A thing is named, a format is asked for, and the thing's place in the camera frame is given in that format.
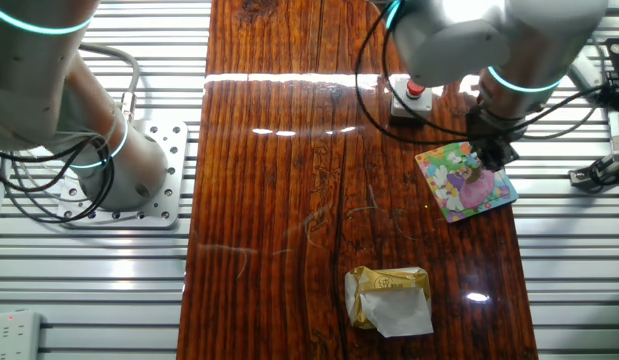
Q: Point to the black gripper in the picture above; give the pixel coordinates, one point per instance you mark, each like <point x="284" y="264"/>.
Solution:
<point x="491" y="135"/>

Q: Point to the colourful butterfly puzzle board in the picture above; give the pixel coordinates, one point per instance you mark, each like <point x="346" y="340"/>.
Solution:
<point x="464" y="192"/>

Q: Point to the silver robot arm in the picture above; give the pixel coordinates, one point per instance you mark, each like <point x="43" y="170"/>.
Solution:
<point x="39" y="75"/>

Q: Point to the white box with red button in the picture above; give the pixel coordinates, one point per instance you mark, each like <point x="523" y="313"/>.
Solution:
<point x="411" y="105"/>

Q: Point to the black mounting plate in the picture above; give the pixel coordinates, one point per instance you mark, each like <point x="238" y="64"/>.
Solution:
<point x="618" y="55"/>

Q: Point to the gold foil snack packet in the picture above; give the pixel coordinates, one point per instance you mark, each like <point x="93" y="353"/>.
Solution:
<point x="389" y="305"/>

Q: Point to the white power strip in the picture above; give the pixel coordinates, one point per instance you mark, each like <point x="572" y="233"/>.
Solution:
<point x="14" y="335"/>

